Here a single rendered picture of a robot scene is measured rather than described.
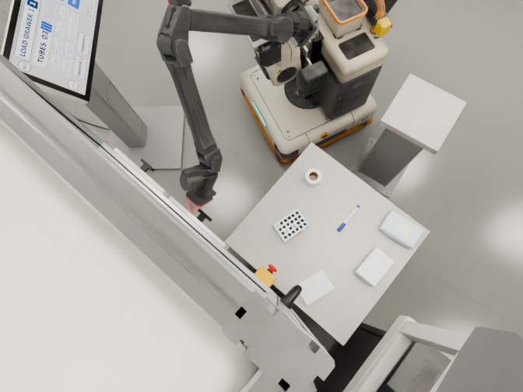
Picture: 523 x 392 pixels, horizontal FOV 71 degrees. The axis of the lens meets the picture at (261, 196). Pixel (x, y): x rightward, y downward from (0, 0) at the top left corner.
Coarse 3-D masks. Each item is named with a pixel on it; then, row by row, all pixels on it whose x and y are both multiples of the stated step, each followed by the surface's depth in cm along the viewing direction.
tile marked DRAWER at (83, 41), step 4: (80, 32) 152; (80, 36) 152; (84, 36) 153; (88, 36) 155; (80, 40) 152; (84, 40) 153; (88, 40) 154; (80, 44) 152; (84, 44) 153; (88, 44) 154; (76, 48) 150; (80, 48) 151; (84, 48) 152; (88, 48) 154; (80, 52) 151; (84, 52) 152; (88, 52) 153
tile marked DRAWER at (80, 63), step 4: (76, 56) 149; (76, 60) 149; (80, 60) 150; (84, 60) 152; (76, 64) 149; (80, 64) 150; (84, 64) 151; (76, 68) 149; (80, 68) 150; (84, 68) 151; (72, 72) 147; (76, 72) 148; (80, 72) 149; (84, 72) 151; (76, 76) 148; (80, 76) 149; (84, 76) 150
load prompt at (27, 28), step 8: (32, 0) 140; (40, 0) 143; (24, 8) 138; (32, 8) 140; (24, 16) 137; (32, 16) 139; (24, 24) 137; (32, 24) 139; (24, 32) 136; (32, 32) 138; (16, 40) 134; (24, 40) 136; (32, 40) 138; (16, 48) 133; (24, 48) 135; (32, 48) 137; (16, 56) 133; (24, 56) 135
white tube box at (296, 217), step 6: (288, 216) 151; (294, 216) 151; (300, 216) 152; (276, 222) 150; (282, 222) 153; (288, 222) 150; (294, 222) 150; (300, 222) 150; (306, 222) 150; (276, 228) 150; (282, 228) 150; (288, 228) 150; (294, 228) 150; (300, 228) 153; (306, 228) 152; (282, 234) 153; (288, 234) 152; (294, 234) 149
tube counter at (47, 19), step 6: (48, 0) 145; (48, 6) 144; (54, 6) 146; (42, 12) 142; (48, 12) 144; (54, 12) 146; (42, 18) 142; (48, 18) 144; (42, 24) 142; (48, 24) 143; (42, 30) 141; (48, 30) 143; (42, 36) 141; (48, 36) 142
